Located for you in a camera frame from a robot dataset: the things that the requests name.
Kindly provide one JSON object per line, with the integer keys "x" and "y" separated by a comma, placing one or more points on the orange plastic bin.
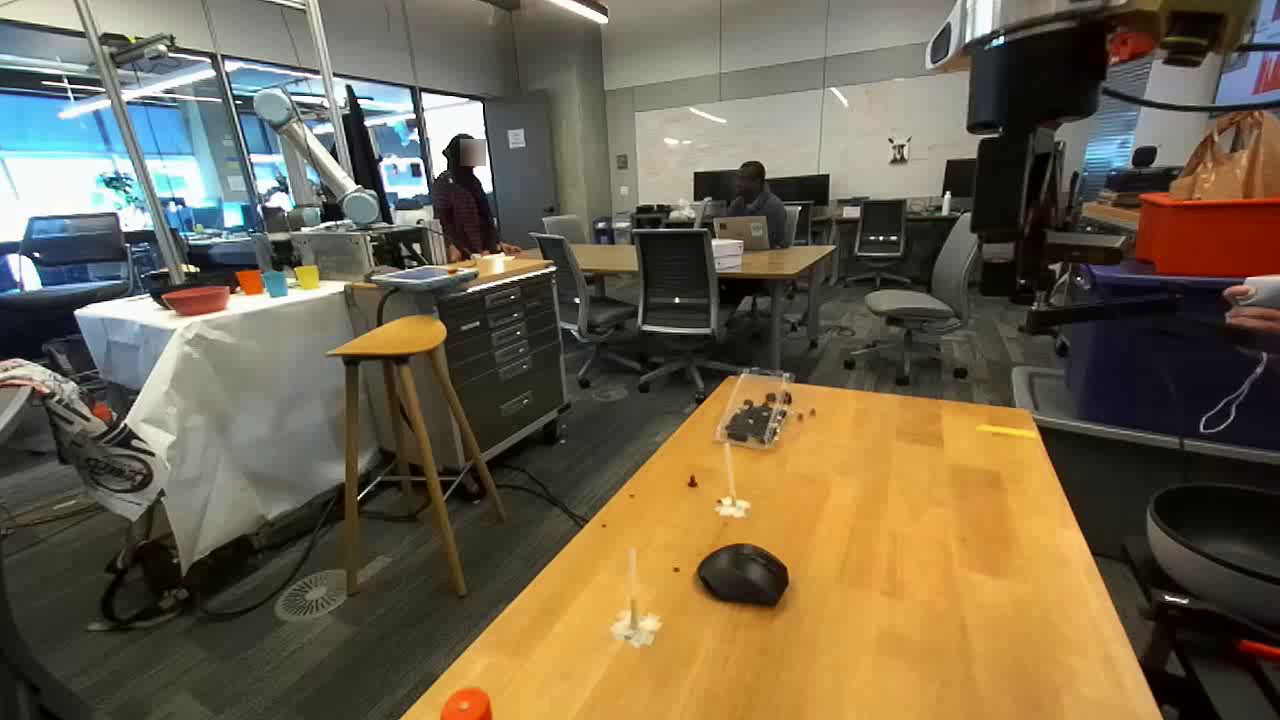
{"x": 1205, "y": 238}

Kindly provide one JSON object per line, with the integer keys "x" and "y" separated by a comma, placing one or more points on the wooden bar stool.
{"x": 398, "y": 339}

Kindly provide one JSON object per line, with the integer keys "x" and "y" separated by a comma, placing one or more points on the orange round object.
{"x": 467, "y": 706}

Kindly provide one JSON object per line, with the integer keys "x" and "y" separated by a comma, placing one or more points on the yellow cup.
{"x": 311, "y": 278}

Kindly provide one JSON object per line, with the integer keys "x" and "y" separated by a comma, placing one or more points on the small black office chair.
{"x": 881, "y": 230}

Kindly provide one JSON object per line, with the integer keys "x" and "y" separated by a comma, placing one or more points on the brown paper bag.
{"x": 1234, "y": 162}

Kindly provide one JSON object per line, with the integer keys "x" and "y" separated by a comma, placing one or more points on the red bowl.
{"x": 196, "y": 297}

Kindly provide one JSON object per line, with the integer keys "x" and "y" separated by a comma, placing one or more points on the orange cup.
{"x": 248, "y": 282}

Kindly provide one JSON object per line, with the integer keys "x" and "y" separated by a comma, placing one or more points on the seated person at desk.
{"x": 763, "y": 207}

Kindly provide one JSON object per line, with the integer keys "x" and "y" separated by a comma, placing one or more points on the black computer monitor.
{"x": 801, "y": 188}
{"x": 719, "y": 186}

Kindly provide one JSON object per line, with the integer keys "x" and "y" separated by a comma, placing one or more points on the blue plastic bin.
{"x": 1144, "y": 362}

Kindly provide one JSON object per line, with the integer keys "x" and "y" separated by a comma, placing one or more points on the black mesh office chair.
{"x": 678, "y": 282}

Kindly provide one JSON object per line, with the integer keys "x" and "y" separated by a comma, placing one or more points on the white tablecloth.
{"x": 243, "y": 387}

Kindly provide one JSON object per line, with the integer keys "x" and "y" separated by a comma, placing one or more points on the grey drawer tool cabinet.
{"x": 505, "y": 355}

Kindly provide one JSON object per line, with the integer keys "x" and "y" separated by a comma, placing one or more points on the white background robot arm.
{"x": 323, "y": 159}

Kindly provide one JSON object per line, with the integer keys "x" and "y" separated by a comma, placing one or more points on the light grey office chair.
{"x": 911, "y": 306}

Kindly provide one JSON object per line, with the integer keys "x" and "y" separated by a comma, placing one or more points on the black computer mouse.
{"x": 742, "y": 572}

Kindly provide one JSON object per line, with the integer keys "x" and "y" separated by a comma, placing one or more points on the standing person in dark clothes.
{"x": 467, "y": 207}

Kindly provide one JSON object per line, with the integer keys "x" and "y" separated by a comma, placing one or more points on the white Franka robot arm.
{"x": 954, "y": 34}

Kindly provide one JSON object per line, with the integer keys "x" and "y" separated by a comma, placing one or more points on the grey storage tote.
{"x": 1092, "y": 463}

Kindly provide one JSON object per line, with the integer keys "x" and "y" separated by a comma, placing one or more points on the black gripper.
{"x": 1033, "y": 77}

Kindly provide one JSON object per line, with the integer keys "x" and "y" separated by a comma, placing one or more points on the blue cup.
{"x": 277, "y": 282}

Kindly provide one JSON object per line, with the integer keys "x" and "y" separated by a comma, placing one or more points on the wooden office desk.
{"x": 781, "y": 260}

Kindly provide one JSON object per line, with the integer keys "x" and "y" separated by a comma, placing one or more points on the white wall whiteboard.
{"x": 772, "y": 135}

